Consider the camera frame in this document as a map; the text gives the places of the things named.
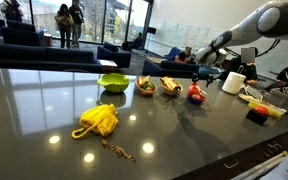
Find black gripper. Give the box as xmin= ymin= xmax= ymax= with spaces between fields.
xmin=191 ymin=72 xmax=216 ymax=88

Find orange plush toy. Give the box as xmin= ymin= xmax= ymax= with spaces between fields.
xmin=187 ymin=82 xmax=208 ymax=102

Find red bowl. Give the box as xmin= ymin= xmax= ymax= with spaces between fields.
xmin=187 ymin=94 xmax=206 ymax=106

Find green toy vegetable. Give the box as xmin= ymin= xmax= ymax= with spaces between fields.
xmin=143 ymin=81 xmax=156 ymax=91

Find green bowl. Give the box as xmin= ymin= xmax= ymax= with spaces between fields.
xmin=96 ymin=72 xmax=131 ymax=94

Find seated person in pink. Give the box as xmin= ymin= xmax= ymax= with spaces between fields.
xmin=173 ymin=50 xmax=192 ymax=64

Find wicker basket with corn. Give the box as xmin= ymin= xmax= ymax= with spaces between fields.
xmin=160 ymin=76 xmax=184 ymax=97

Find navy two seat sofa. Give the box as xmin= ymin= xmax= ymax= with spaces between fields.
xmin=141 ymin=59 xmax=202 ymax=80

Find blue lounge chair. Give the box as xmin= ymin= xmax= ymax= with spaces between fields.
xmin=163 ymin=46 xmax=182 ymax=62

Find white small plate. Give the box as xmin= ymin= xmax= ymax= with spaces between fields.
xmin=238 ymin=92 xmax=256 ymax=103

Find seated man in black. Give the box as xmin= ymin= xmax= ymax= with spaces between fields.
xmin=218 ymin=47 xmax=260 ymax=86

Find wicker basket with fruit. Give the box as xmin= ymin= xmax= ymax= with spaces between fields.
xmin=135 ymin=75 xmax=159 ymax=97

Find red emergency stop button box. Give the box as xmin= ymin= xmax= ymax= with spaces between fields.
xmin=245 ymin=105 xmax=270 ymax=127

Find black speaker on stand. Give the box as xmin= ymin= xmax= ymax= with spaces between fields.
xmin=145 ymin=26 xmax=157 ymax=54

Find yellow plastic packet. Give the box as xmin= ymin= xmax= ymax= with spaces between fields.
xmin=248 ymin=98 xmax=287 ymax=119

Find person seated in lounge chair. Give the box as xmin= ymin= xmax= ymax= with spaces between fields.
xmin=134 ymin=32 xmax=144 ymax=43

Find navy armchair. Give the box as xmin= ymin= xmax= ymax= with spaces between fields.
xmin=97 ymin=41 xmax=132 ymax=69

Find white top side table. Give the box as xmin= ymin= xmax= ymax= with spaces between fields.
xmin=98 ymin=58 xmax=119 ymax=73

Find white rods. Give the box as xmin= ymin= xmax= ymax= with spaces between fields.
xmin=231 ymin=150 xmax=288 ymax=180

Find yellow knit bag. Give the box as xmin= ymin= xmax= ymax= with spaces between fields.
xmin=71 ymin=103 xmax=120 ymax=140

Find standing person in dark jacket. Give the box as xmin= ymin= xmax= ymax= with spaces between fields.
xmin=68 ymin=0 xmax=85 ymax=48

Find standing person in light coat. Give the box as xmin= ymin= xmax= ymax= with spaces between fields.
xmin=54 ymin=3 xmax=74 ymax=49

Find brown wooden side table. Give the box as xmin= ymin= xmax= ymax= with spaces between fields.
xmin=44 ymin=33 xmax=53 ymax=47

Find long navy sofa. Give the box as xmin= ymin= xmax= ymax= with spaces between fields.
xmin=0 ymin=39 xmax=103 ymax=73

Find navy sofa with high back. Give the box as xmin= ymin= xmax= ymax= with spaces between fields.
xmin=1 ymin=19 xmax=46 ymax=46

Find standing person in hooded coat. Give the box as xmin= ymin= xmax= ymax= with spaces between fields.
xmin=0 ymin=0 xmax=24 ymax=23

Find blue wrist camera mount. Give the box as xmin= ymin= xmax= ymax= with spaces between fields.
xmin=198 ymin=65 xmax=222 ymax=76

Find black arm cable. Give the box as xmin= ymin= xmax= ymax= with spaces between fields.
xmin=223 ymin=38 xmax=282 ymax=58

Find brown beaded string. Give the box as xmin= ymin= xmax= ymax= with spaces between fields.
xmin=101 ymin=138 xmax=137 ymax=163

